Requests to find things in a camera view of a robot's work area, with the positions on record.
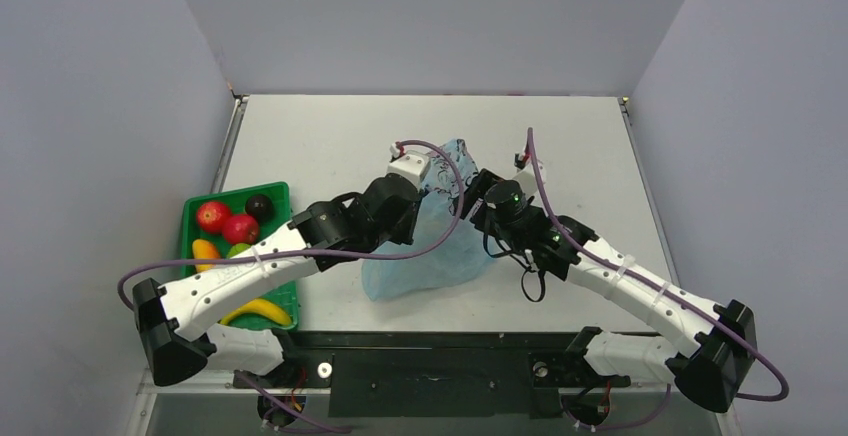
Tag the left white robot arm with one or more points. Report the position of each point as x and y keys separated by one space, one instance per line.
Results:
x=180 y=322

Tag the green plastic tray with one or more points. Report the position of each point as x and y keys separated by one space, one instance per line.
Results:
x=285 y=296

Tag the green lime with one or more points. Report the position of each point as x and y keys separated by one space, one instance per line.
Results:
x=237 y=249

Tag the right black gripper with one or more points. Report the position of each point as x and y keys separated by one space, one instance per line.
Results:
x=479 y=190

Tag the yellow banana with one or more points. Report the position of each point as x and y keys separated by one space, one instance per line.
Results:
x=260 y=307

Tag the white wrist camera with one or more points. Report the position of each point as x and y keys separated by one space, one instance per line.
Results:
x=530 y=176
x=411 y=166

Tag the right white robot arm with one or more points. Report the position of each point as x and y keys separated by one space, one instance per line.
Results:
x=701 y=347

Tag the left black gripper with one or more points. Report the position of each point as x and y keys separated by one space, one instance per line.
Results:
x=405 y=233

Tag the orange yellow mango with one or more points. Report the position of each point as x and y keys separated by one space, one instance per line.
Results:
x=205 y=250

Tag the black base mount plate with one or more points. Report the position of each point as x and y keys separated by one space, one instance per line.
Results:
x=433 y=374

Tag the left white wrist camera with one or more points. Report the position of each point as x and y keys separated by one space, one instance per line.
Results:
x=411 y=166

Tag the red apple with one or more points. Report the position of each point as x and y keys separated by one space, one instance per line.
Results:
x=211 y=216
x=241 y=229

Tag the dark purple plum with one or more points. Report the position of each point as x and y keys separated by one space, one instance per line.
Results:
x=260 y=207

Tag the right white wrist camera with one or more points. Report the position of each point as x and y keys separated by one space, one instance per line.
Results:
x=530 y=176

